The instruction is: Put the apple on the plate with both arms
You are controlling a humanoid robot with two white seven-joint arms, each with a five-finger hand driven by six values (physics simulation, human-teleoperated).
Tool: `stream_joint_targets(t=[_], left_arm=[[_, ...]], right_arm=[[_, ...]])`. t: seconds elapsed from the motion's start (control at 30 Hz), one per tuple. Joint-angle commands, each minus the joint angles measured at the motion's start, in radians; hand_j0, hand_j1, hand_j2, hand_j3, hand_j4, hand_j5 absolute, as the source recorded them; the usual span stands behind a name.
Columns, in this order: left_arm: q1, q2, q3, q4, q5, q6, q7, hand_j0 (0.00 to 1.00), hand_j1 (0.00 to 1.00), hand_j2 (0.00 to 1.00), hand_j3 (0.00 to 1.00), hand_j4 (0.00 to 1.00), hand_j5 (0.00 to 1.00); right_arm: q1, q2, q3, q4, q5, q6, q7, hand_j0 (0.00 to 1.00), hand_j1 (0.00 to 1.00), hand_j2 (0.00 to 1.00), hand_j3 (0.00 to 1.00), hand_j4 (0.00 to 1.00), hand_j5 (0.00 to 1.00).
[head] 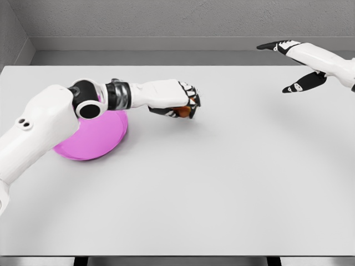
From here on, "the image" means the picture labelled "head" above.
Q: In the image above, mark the red apple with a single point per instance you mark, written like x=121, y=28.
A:
x=183, y=112

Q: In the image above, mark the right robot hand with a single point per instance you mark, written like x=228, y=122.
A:
x=310, y=59

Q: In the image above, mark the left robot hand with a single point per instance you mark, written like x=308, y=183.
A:
x=166, y=92

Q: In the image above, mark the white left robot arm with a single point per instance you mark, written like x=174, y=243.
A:
x=44, y=116

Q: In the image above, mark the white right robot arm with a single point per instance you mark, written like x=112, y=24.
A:
x=349, y=74

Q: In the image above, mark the pink round plate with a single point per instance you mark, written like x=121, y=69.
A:
x=95, y=138

